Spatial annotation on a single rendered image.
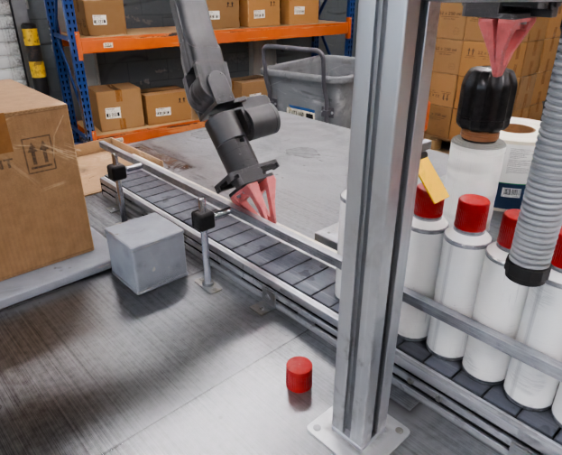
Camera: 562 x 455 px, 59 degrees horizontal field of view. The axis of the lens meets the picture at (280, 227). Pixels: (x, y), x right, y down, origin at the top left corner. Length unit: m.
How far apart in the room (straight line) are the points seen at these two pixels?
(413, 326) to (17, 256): 0.64
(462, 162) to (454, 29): 3.37
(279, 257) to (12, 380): 0.42
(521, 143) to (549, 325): 0.55
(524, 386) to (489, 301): 0.10
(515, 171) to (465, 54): 3.11
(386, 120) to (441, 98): 3.88
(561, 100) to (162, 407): 0.53
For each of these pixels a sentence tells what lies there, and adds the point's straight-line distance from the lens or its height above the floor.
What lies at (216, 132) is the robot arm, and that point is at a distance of 0.85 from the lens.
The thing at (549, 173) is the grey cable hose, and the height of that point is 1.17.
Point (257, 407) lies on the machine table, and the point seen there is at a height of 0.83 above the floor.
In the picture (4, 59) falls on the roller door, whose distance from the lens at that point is 4.78.
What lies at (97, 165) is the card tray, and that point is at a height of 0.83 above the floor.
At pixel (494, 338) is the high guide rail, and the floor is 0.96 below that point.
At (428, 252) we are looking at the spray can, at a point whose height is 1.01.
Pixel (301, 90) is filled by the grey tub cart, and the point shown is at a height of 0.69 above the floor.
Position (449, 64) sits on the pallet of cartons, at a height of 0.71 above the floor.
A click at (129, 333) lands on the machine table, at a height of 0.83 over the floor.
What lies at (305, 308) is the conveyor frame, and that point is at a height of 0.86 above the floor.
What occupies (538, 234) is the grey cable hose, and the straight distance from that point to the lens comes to 0.43.
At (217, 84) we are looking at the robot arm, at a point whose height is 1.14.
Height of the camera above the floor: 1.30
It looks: 26 degrees down
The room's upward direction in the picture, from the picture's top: straight up
